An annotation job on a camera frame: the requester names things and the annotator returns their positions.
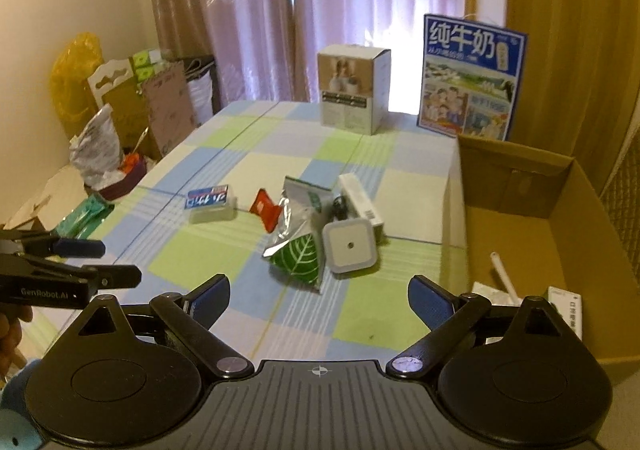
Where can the long white box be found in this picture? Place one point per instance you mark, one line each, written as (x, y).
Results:
(362, 202)

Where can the white square night light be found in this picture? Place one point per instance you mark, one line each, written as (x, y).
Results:
(350, 246)

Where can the yellow plastic bag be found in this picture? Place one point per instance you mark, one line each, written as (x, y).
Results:
(72, 79)

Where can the green tissue packs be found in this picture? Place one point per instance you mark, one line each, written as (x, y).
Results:
(150, 62)

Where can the low white furniture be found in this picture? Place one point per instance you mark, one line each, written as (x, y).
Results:
(40, 200)

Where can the white product box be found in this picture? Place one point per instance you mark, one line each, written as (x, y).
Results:
(350, 89)

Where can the white plastic spoon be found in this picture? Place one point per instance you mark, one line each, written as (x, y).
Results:
(502, 277)

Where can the crinkled white plastic bag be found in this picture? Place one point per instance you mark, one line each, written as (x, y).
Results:
(97, 149)

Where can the quilted beige chair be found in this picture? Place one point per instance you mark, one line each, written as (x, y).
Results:
(622, 200)

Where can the checked cloth desktop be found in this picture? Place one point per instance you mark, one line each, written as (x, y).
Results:
(210, 255)

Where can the green medicine box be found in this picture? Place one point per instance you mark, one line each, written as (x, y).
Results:
(567, 310)

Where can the orange small item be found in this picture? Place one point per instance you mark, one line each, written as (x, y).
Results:
(132, 163)

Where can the golden brown curtain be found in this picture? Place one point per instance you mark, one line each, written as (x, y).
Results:
(565, 29)

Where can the brown lace curtain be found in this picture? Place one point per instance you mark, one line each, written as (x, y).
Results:
(220, 4)

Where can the black and white bag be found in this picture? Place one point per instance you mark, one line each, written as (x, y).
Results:
(202, 94)

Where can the blue milk carton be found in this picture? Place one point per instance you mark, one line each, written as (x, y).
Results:
(470, 74)

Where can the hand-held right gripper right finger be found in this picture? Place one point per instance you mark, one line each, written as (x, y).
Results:
(430, 297)

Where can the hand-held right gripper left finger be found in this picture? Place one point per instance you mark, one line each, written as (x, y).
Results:
(210, 297)

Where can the blue and white small box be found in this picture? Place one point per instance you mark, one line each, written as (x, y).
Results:
(210, 202)

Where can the blue plush clothing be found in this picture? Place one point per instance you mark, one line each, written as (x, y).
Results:
(17, 410)

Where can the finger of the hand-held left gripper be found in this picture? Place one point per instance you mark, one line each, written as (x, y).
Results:
(75, 246)
(115, 276)

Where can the green packet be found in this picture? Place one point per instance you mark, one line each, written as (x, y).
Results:
(82, 216)

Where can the white medicine box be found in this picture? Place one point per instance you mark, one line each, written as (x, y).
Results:
(487, 294)

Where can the person's left hand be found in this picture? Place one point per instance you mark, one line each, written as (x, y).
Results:
(12, 335)

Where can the red snack packet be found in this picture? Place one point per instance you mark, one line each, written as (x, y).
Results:
(267, 210)

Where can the brown cardboard sheet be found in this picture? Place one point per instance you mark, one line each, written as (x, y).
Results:
(167, 114)

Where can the green leaf snack bag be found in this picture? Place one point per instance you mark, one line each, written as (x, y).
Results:
(297, 255)

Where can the brown cardboard box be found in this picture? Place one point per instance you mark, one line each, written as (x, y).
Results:
(510, 230)

